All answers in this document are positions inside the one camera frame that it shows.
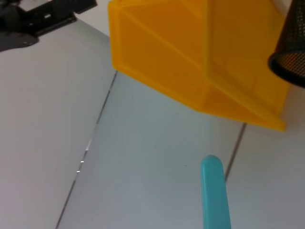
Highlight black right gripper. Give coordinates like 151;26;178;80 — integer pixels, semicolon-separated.
0;0;97;52

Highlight blue scissors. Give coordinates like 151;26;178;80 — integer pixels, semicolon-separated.
200;155;232;229

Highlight black mesh pen holder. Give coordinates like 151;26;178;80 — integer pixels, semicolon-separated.
267;0;305;88

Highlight yellow plastic bin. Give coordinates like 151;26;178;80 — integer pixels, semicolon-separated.
107;0;292;132

